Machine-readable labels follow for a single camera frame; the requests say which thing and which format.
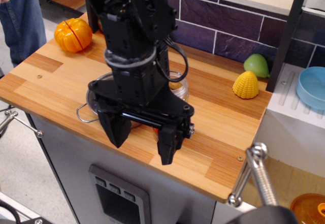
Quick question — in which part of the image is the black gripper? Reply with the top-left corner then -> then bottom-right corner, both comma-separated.
88,45 -> 194,165

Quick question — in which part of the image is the almond jar with red label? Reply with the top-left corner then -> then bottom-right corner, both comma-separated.
151,71 -> 190,135

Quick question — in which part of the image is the small steel pot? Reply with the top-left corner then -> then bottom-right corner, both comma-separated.
76,73 -> 113,123

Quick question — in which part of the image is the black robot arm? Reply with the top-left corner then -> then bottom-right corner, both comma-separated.
88,0 -> 194,165

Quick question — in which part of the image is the grey toy oven panel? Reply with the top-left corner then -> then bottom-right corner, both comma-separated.
89,165 -> 151,223

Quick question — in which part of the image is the yellow toy corn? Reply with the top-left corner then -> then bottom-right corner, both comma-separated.
233,71 -> 259,99

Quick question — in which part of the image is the red toy tomato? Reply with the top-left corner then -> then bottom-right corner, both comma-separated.
97,19 -> 104,32

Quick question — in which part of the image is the orange toy pumpkin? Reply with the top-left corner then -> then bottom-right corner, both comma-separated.
54,18 -> 92,53

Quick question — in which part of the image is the green toy pear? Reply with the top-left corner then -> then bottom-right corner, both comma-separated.
244,54 -> 270,78

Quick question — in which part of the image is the left chrome towel bar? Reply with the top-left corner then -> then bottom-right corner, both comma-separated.
1,109 -> 44,138

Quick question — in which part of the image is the white toy sink counter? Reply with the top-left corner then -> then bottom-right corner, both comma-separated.
255,64 -> 324,177

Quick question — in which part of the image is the person in blue jeans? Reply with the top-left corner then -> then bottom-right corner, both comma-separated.
1,0 -> 47,67

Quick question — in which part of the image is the light blue plastic bowl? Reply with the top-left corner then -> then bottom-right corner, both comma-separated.
296,67 -> 324,111

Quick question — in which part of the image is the orange plastic lid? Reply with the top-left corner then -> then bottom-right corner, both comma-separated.
290,194 -> 324,223

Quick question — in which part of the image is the black vertical shelf post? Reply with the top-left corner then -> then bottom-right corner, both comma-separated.
266,0 -> 305,92

